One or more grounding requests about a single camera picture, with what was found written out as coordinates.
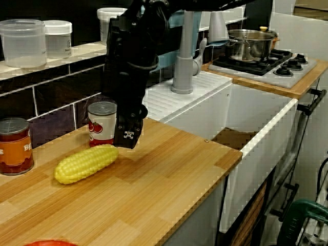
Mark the steel cooking pot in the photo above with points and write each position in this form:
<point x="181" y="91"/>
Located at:
<point x="251" y="43"/>

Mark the grey toy stove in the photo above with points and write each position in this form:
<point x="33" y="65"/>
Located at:
<point x="294" y="77"/>

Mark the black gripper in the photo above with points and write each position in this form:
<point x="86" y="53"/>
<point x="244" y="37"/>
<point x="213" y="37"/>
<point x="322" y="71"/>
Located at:
<point x="128" y="64"/>

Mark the tomato soup can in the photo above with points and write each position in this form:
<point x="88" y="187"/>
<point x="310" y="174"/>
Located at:
<point x="101" y="120"/>

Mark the orange beans can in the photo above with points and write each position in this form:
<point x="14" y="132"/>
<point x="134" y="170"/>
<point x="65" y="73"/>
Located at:
<point x="15" y="148"/>

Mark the yellow toy corn cob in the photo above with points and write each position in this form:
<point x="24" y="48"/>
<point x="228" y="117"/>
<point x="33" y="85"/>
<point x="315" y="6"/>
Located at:
<point x="84" y="164"/>

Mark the white stove cabinet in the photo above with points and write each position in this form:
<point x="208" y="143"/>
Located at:
<point x="315" y="133"/>

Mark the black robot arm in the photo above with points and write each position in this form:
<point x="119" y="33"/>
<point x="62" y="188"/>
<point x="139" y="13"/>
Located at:
<point x="205" y="3"/>

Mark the green clamp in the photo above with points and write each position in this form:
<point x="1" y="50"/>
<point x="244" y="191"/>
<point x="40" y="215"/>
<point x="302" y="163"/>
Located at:
<point x="297" y="217"/>

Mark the grey toy faucet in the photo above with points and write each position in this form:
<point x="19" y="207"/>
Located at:
<point x="183" y="71"/>

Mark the teal plastic bin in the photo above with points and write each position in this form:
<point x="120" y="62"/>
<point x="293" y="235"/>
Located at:
<point x="176" y="19"/>

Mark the large translucent jar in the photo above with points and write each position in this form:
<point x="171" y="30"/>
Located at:
<point x="23" y="43"/>

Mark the red plate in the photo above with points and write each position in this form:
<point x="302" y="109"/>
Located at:
<point x="51" y="243"/>

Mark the white toy sink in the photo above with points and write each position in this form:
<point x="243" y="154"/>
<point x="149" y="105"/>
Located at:
<point x="256" y="107"/>

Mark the clear jar white lid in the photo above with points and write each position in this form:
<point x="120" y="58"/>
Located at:
<point x="103" y="23"/>

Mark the labelled jar white lid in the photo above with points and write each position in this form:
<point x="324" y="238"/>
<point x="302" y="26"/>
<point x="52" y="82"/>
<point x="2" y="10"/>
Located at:
<point x="57" y="41"/>

